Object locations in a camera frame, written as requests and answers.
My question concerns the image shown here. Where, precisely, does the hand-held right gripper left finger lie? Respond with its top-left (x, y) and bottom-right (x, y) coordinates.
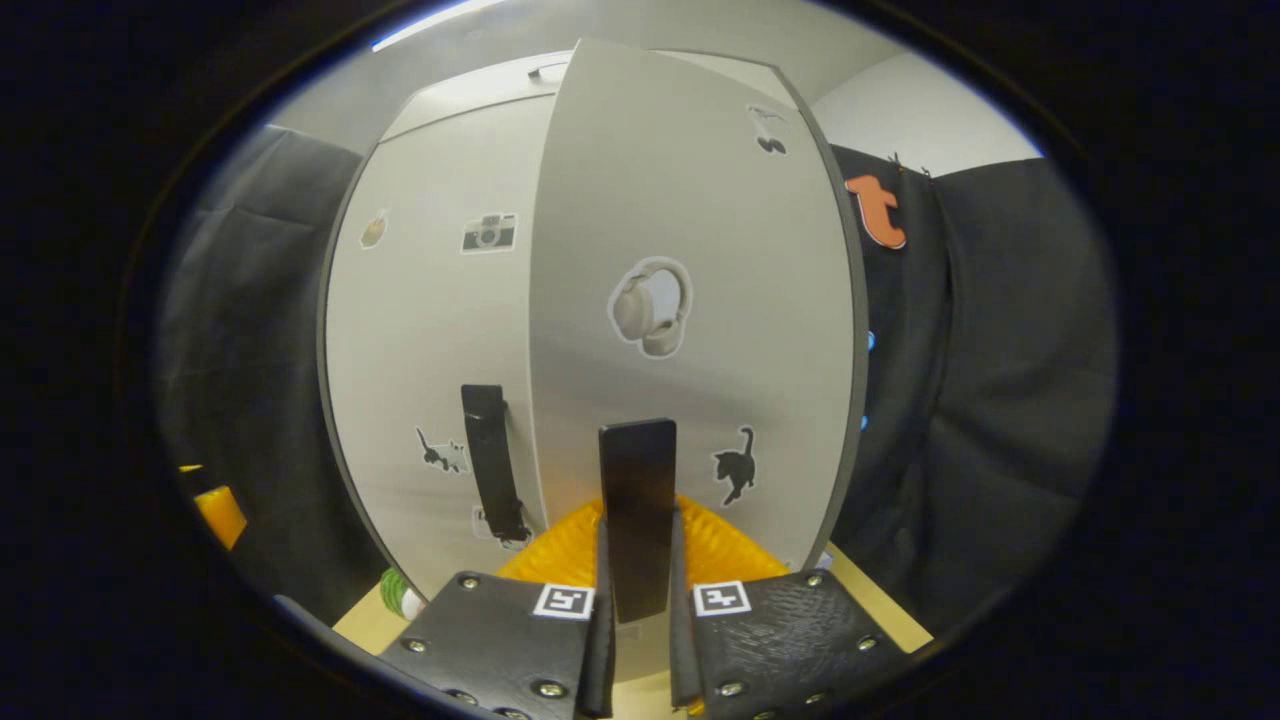
top-left (375, 497), bottom-right (616, 720)

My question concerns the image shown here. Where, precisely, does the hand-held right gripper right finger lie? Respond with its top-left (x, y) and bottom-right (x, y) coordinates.
top-left (668, 497), bottom-right (916, 720)

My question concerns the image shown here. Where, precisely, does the black door handle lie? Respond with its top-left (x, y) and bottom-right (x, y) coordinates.
top-left (461, 384), bottom-right (531, 546)
top-left (598, 418), bottom-right (678, 623)

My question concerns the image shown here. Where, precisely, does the cabinet door with camera sticker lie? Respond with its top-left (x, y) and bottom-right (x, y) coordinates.
top-left (325, 95), bottom-right (556, 601)

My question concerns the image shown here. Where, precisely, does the cabinet door with headphones sticker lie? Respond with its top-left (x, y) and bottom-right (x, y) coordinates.
top-left (528, 37), bottom-right (869, 681)

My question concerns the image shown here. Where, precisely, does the small colourful object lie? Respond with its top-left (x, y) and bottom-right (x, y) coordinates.
top-left (379, 568), bottom-right (426, 621)

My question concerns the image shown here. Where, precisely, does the black backdrop cloth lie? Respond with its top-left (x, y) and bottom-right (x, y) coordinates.
top-left (155, 125), bottom-right (386, 621)
top-left (830, 145), bottom-right (1119, 636)

